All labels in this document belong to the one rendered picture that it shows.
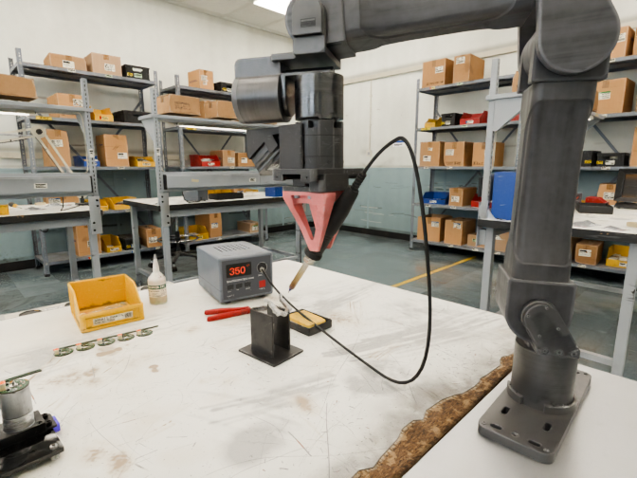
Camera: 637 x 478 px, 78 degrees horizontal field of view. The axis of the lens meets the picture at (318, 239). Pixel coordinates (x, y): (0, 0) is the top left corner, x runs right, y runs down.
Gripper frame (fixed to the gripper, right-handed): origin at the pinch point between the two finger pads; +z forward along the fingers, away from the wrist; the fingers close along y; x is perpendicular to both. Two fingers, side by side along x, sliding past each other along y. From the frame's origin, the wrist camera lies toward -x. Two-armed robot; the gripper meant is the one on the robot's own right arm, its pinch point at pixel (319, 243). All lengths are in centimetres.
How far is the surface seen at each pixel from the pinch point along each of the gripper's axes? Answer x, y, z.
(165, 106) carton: -232, -119, -52
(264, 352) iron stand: -8.9, 1.7, 16.6
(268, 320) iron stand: -7.9, 1.7, 11.5
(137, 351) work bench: -25.1, 12.1, 17.3
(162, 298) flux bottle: -40.8, -1.1, 16.0
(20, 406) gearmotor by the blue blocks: -13.6, 28.9, 12.8
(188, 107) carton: -225, -133, -52
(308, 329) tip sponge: -8.6, -7.6, 16.3
